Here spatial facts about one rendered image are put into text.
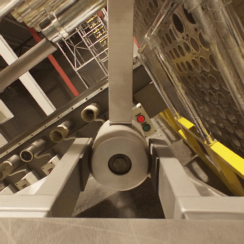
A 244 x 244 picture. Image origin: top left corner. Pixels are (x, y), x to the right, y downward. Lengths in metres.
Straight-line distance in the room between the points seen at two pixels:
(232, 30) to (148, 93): 0.59
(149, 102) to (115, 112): 0.76
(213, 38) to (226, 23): 0.06
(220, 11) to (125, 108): 0.27
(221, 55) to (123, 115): 0.32
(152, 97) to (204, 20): 0.54
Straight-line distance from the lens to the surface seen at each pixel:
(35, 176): 1.12
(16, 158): 1.10
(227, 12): 0.38
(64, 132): 0.82
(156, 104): 0.91
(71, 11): 1.14
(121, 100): 0.15
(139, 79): 0.92
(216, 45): 0.44
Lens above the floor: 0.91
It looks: 12 degrees down
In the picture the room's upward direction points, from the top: 34 degrees counter-clockwise
